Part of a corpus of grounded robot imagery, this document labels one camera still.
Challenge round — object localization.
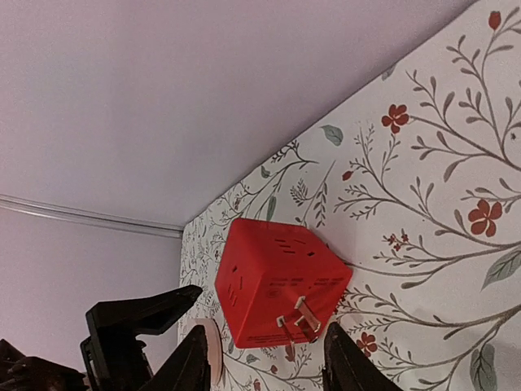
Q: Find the floral table mat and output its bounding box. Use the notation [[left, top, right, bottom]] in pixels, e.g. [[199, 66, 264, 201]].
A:
[[180, 1, 520, 390]]

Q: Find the pink round power strip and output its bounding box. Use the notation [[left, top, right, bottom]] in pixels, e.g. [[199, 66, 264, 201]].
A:
[[194, 319, 223, 386]]

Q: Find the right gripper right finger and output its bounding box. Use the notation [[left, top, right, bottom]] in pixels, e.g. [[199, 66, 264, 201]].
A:
[[322, 322, 401, 391]]

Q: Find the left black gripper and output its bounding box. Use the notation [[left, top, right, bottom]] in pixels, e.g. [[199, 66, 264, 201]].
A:
[[1, 284, 203, 390]]

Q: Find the red cube socket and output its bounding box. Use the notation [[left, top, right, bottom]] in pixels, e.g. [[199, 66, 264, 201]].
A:
[[215, 218, 352, 349]]

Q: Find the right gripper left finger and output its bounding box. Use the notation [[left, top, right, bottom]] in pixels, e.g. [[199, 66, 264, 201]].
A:
[[142, 324, 215, 391]]

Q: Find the left aluminium frame post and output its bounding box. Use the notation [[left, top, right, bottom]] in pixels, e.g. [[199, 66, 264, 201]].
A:
[[1, 195, 183, 239]]

